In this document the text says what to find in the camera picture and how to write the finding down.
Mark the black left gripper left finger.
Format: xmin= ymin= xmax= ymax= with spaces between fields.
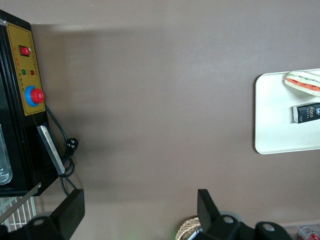
xmin=0 ymin=189 xmax=86 ymax=240

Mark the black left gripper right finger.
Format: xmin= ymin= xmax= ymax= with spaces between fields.
xmin=193 ymin=188 xmax=300 ymax=240

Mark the white plastic tray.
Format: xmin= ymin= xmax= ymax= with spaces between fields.
xmin=254 ymin=68 xmax=320 ymax=155

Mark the woven wicker basket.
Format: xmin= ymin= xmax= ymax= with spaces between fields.
xmin=175 ymin=216 xmax=204 ymax=240

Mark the clear plastic container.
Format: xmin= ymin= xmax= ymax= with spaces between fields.
xmin=283 ymin=219 xmax=320 ymax=240

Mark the red and white bottle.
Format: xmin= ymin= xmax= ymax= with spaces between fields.
xmin=298 ymin=226 xmax=320 ymax=240

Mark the black machine with yellow panel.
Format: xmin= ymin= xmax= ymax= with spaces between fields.
xmin=0 ymin=9 xmax=66 ymax=197

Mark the packaged sandwich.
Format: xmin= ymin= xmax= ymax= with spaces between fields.
xmin=284 ymin=68 xmax=320 ymax=98

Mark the white wire rack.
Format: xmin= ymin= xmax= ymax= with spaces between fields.
xmin=0 ymin=195 xmax=38 ymax=232

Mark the black power cable with plug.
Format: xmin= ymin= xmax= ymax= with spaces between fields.
xmin=44 ymin=104 xmax=79 ymax=196

